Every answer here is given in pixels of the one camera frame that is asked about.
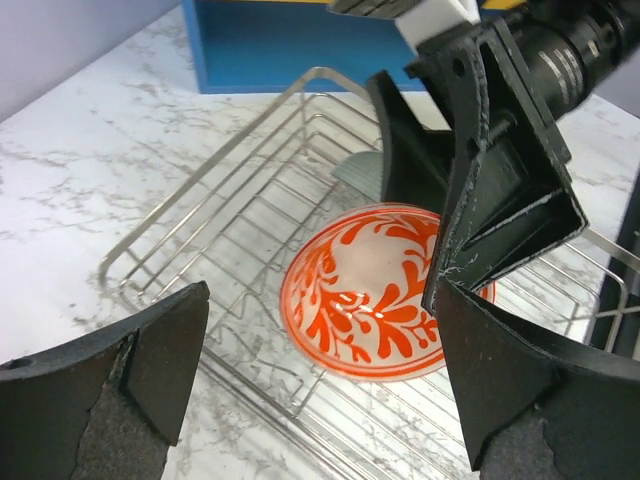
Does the orange patterned glass bowl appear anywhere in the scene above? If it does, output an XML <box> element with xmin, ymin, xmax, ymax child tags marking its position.
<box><xmin>278</xmin><ymin>201</ymin><xmax>497</xmax><ymax>383</ymax></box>

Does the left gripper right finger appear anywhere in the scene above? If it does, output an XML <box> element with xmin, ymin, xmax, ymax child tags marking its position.
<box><xmin>424</xmin><ymin>279</ymin><xmax>639</xmax><ymax>479</ymax></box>

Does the colourful wooden shelf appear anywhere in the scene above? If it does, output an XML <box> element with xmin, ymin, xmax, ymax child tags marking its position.
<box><xmin>180</xmin><ymin>0</ymin><xmax>531</xmax><ymax>95</ymax></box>

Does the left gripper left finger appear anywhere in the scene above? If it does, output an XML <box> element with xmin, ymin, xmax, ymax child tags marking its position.
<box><xmin>1</xmin><ymin>282</ymin><xmax>210</xmax><ymax>479</ymax></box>

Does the green glass bowl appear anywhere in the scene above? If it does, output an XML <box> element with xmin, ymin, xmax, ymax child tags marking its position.
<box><xmin>332</xmin><ymin>151</ymin><xmax>383</xmax><ymax>202</ymax></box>

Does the metal wire dish rack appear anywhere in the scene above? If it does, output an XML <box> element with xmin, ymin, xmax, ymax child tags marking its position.
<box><xmin>97</xmin><ymin>66</ymin><xmax>640</xmax><ymax>480</ymax></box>

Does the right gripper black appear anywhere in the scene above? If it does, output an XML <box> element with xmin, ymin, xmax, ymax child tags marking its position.
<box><xmin>366</xmin><ymin>17</ymin><xmax>588</xmax><ymax>312</ymax></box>

